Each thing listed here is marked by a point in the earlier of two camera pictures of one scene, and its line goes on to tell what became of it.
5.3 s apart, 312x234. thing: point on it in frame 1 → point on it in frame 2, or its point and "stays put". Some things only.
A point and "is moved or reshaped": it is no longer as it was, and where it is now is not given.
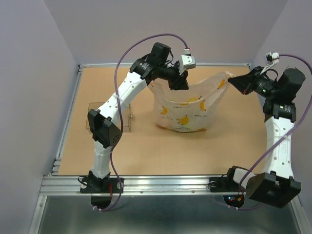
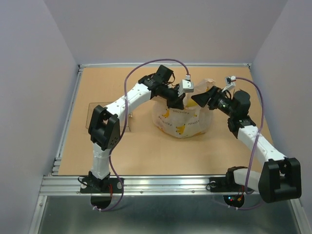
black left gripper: (180, 82) → (177, 102)
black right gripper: (246, 83) → (209, 97)
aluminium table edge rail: (56, 165) stays put
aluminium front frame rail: (191, 185) stays put
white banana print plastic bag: (189, 110) is moved or reshaped
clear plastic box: (126, 117) stays put
